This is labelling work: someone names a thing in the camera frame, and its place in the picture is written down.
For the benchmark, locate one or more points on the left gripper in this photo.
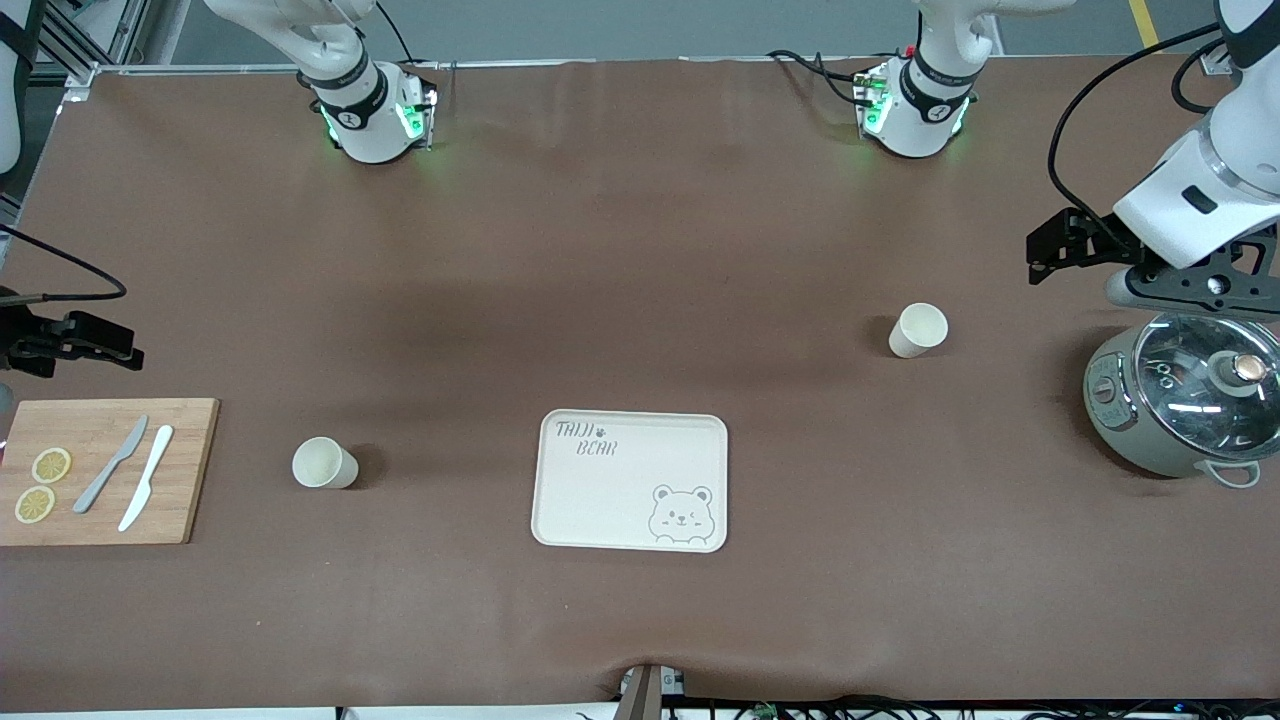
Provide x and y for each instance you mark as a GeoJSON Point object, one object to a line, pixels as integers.
{"type": "Point", "coordinates": [1103, 241]}

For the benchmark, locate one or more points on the white IKEA cup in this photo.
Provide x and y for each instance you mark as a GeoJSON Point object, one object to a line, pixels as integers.
{"type": "Point", "coordinates": [325, 463]}
{"type": "Point", "coordinates": [918, 330]}

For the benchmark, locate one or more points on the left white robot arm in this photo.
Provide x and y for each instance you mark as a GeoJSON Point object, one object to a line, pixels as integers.
{"type": "Point", "coordinates": [925, 120]}

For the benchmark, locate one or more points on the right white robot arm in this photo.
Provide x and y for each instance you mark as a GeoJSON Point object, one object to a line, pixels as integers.
{"type": "Point", "coordinates": [365, 125]}

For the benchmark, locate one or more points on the cream tray with bear print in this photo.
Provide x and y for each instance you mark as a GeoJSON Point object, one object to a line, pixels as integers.
{"type": "Point", "coordinates": [610, 500]}

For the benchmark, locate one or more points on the lemon slice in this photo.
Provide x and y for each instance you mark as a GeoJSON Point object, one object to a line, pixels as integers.
{"type": "Point", "coordinates": [51, 465]}
{"type": "Point", "coordinates": [35, 504]}

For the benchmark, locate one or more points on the grey plastic knife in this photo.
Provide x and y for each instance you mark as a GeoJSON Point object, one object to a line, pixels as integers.
{"type": "Point", "coordinates": [105, 470]}

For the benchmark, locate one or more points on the white plastic knife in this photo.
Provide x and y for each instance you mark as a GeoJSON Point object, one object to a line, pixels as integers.
{"type": "Point", "coordinates": [148, 475]}

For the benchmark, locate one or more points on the wooden cutting board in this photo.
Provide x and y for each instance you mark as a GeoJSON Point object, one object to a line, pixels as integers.
{"type": "Point", "coordinates": [190, 470]}

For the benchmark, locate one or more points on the green electric cooking pot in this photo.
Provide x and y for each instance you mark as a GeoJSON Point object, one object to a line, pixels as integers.
{"type": "Point", "coordinates": [1115, 410]}

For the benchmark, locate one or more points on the glass pot lid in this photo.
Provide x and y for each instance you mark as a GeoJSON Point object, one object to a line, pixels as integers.
{"type": "Point", "coordinates": [1190, 385]}

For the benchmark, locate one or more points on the aluminium frame profile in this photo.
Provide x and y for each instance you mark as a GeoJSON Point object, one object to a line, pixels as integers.
{"type": "Point", "coordinates": [75, 45]}
{"type": "Point", "coordinates": [1215, 60]}

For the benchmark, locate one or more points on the metal table edge bracket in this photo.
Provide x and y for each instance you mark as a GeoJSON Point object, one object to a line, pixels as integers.
{"type": "Point", "coordinates": [645, 690]}

